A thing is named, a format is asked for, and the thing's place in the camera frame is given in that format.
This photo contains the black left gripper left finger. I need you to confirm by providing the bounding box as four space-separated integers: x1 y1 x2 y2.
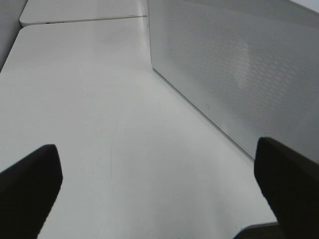
0 144 63 239

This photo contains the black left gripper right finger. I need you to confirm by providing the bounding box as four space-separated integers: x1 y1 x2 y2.
254 137 319 239

